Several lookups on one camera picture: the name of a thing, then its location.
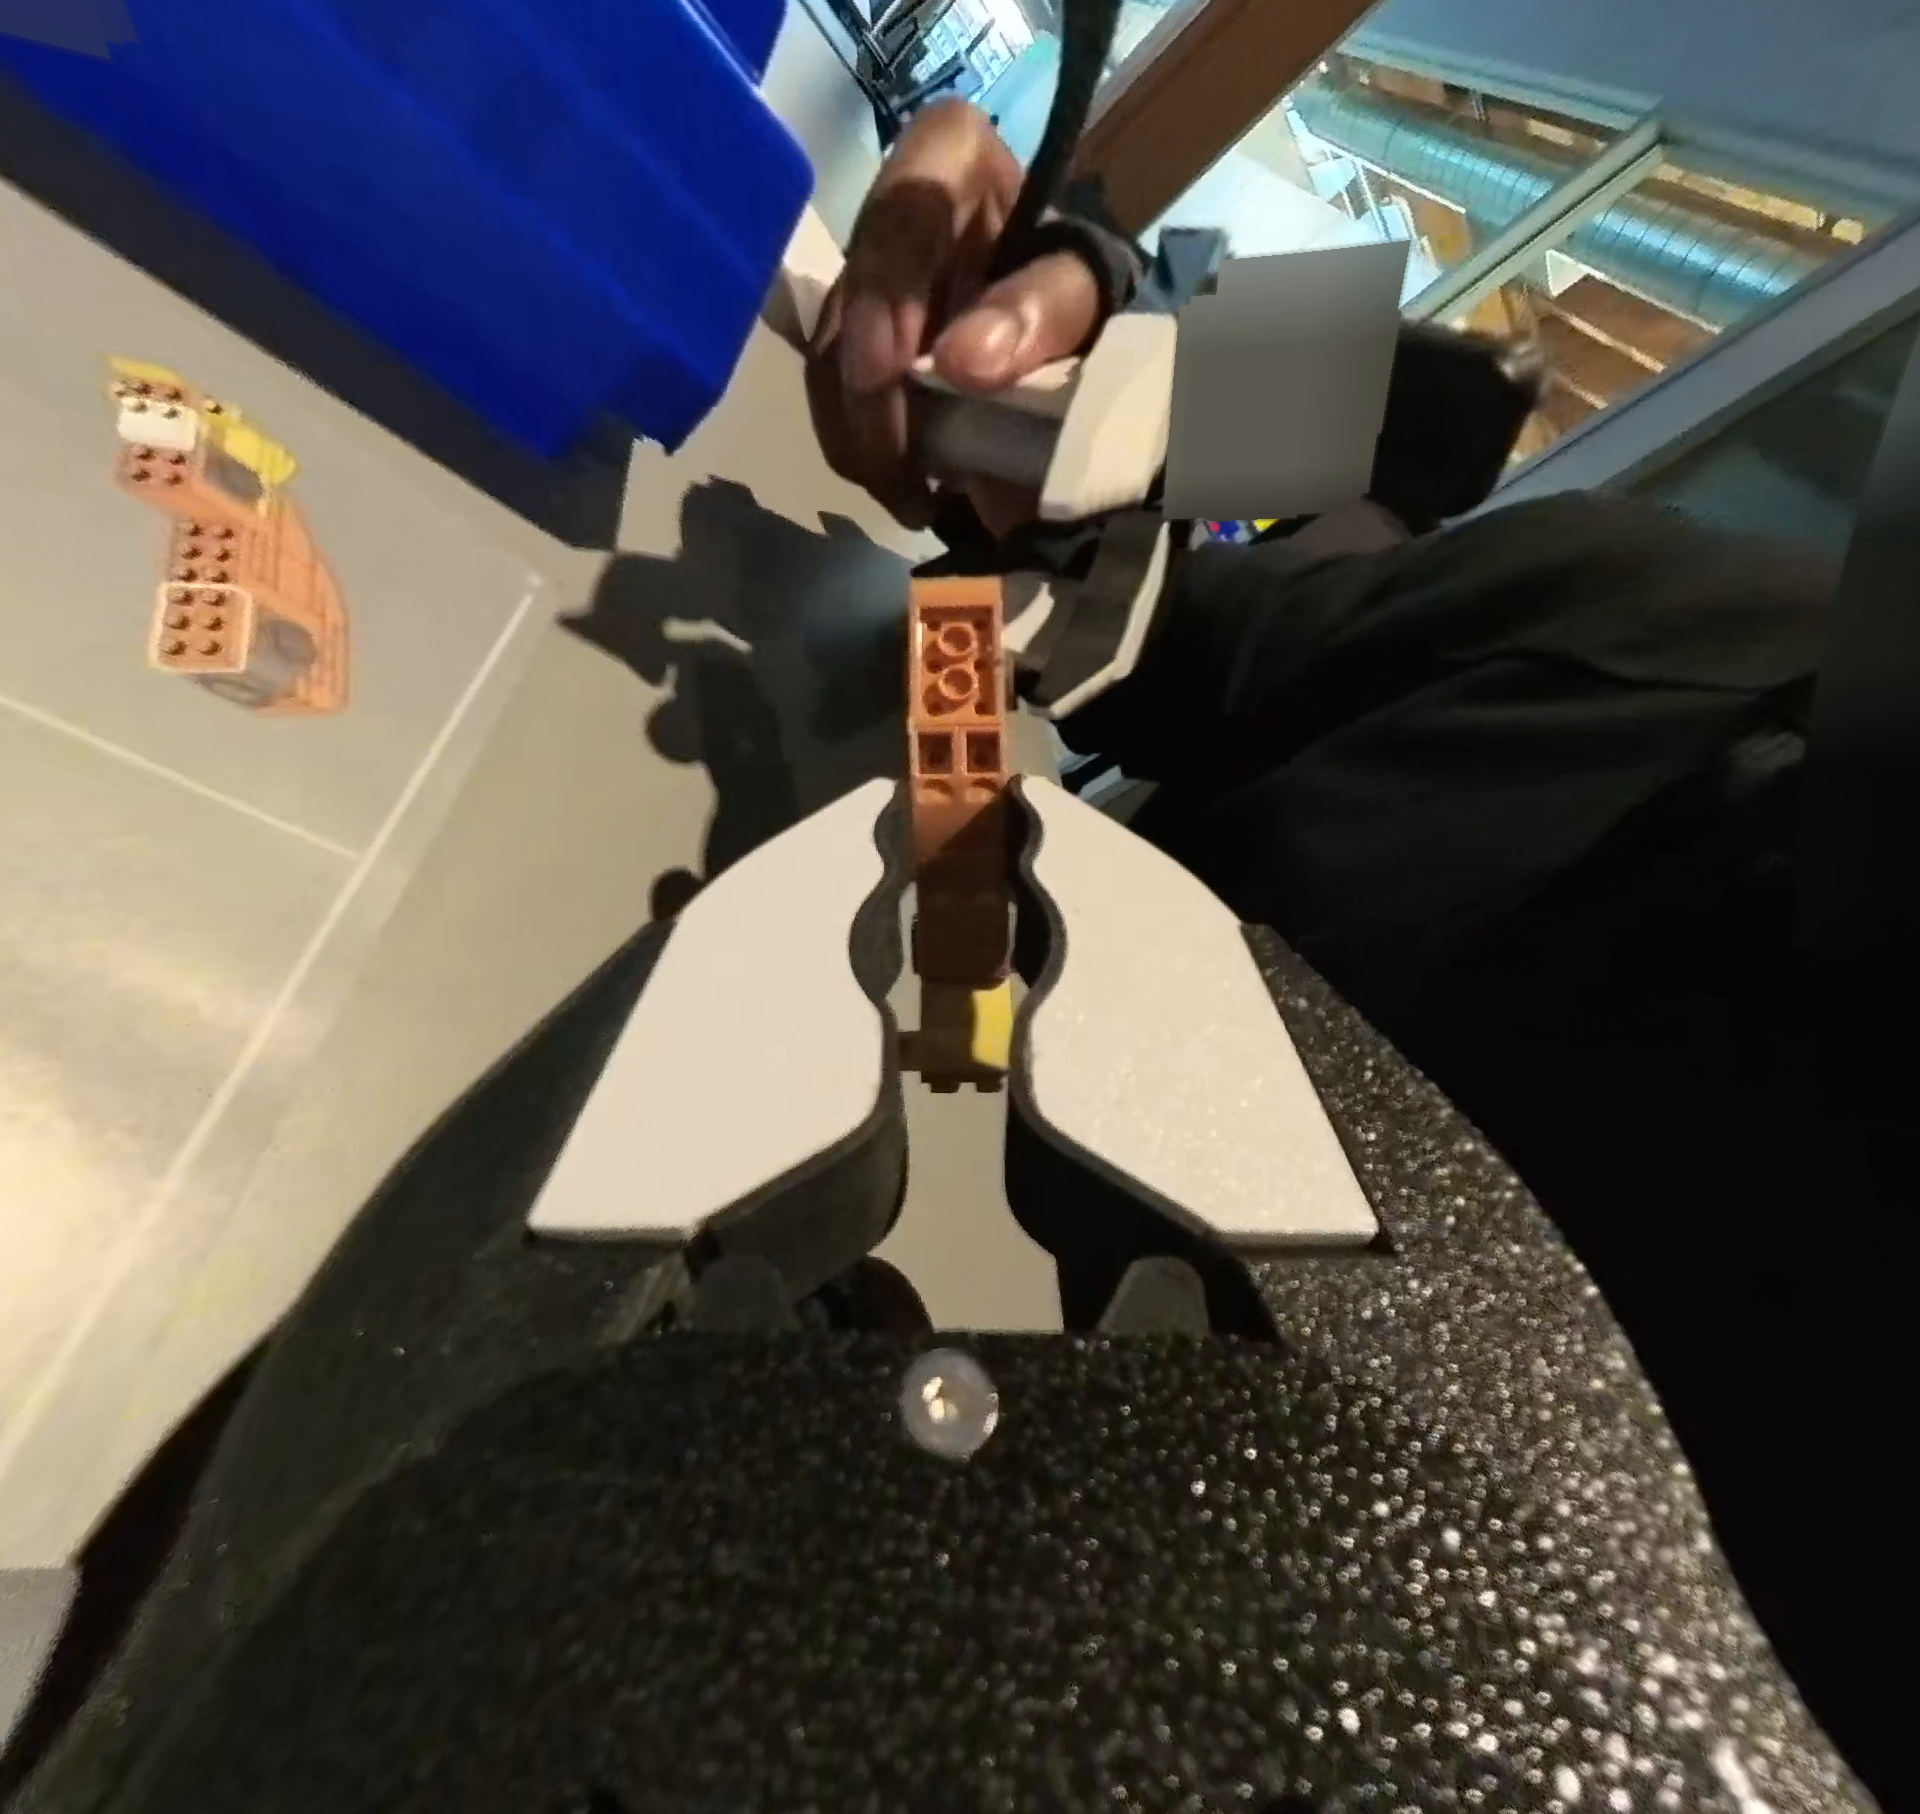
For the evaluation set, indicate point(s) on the person's right hand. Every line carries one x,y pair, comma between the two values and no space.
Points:
901,253

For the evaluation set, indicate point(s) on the orange toy brick assembly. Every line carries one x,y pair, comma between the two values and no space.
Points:
952,674

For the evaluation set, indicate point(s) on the grey instruction booklet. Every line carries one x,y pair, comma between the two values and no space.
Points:
225,946

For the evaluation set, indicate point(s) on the blue plastic bin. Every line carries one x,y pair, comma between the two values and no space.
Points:
375,119

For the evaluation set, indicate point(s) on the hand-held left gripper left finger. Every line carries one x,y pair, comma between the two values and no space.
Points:
735,1065

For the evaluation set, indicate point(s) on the grey desk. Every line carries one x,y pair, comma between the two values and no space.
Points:
496,869

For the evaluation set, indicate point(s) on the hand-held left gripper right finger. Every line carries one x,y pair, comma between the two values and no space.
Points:
1184,1079

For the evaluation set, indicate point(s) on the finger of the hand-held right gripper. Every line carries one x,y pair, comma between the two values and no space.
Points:
1056,671
1147,584

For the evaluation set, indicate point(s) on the person's right forearm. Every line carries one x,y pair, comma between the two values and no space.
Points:
1426,720

